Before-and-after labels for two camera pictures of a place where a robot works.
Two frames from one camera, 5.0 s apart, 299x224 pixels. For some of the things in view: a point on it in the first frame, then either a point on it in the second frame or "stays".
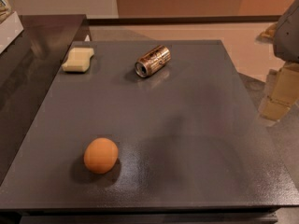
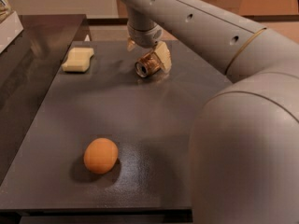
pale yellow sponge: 78,60 stays
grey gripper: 288,36 to 144,37
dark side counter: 30,68 stays
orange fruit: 100,156 stays
